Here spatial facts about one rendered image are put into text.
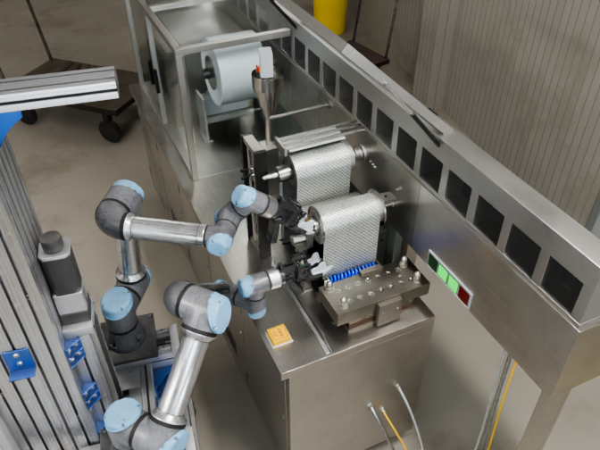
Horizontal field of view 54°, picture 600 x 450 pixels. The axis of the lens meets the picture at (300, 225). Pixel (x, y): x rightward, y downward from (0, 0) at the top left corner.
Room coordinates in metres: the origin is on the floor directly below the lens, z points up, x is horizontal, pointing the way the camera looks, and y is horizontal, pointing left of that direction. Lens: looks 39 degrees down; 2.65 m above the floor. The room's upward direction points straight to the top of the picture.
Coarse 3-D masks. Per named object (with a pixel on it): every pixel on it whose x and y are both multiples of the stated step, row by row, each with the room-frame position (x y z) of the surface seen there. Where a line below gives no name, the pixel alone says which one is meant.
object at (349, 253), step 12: (336, 240) 1.67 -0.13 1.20; (348, 240) 1.69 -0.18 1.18; (360, 240) 1.71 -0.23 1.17; (372, 240) 1.74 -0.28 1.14; (324, 252) 1.65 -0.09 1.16; (336, 252) 1.67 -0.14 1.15; (348, 252) 1.69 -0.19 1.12; (360, 252) 1.71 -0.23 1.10; (372, 252) 1.74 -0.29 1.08; (336, 264) 1.67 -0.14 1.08; (348, 264) 1.69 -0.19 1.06; (360, 264) 1.72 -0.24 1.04; (324, 276) 1.65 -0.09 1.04
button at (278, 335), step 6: (282, 324) 1.51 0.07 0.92; (270, 330) 1.47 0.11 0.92; (276, 330) 1.47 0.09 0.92; (282, 330) 1.47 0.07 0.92; (270, 336) 1.45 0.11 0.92; (276, 336) 1.45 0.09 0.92; (282, 336) 1.45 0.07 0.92; (288, 336) 1.45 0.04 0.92; (276, 342) 1.42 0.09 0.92; (282, 342) 1.43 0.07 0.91
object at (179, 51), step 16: (144, 0) 3.12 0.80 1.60; (192, 0) 3.12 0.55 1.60; (208, 0) 3.15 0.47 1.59; (128, 16) 3.54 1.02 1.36; (144, 16) 3.03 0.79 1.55; (160, 32) 2.72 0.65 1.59; (272, 32) 2.68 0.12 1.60; (288, 32) 2.71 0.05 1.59; (176, 48) 2.50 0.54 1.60; (192, 48) 2.52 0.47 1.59; (208, 48) 2.55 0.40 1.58; (176, 64) 2.49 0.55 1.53; (160, 96) 3.02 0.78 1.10; (176, 144) 2.80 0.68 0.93; (192, 144) 2.49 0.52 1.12; (192, 160) 2.49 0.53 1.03; (192, 176) 2.49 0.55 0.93
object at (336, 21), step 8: (320, 0) 6.65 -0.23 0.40; (328, 0) 6.62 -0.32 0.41; (336, 0) 6.62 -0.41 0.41; (344, 0) 6.68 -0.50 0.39; (320, 8) 6.66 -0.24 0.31; (328, 8) 6.62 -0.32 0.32; (336, 8) 6.63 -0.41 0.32; (344, 8) 6.69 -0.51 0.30; (320, 16) 6.66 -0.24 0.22; (328, 16) 6.62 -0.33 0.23; (336, 16) 6.63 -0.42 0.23; (344, 16) 6.71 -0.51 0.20; (328, 24) 6.63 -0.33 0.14; (336, 24) 6.64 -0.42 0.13; (344, 24) 6.73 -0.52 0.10; (336, 32) 6.64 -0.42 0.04
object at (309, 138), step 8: (352, 120) 2.12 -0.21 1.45; (320, 128) 2.06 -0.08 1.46; (328, 128) 2.07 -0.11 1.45; (344, 128) 2.06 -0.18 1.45; (352, 128) 2.07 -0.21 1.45; (360, 128) 2.06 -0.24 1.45; (288, 136) 2.00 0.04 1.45; (296, 136) 2.01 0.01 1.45; (304, 136) 2.03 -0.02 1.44; (312, 136) 2.00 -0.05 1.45; (320, 136) 2.01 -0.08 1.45; (328, 136) 2.00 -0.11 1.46; (336, 136) 2.00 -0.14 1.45; (280, 144) 1.94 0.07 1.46; (288, 144) 1.96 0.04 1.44; (296, 144) 1.94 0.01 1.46; (304, 144) 1.95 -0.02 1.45; (312, 144) 1.97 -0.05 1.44; (320, 144) 1.97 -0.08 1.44
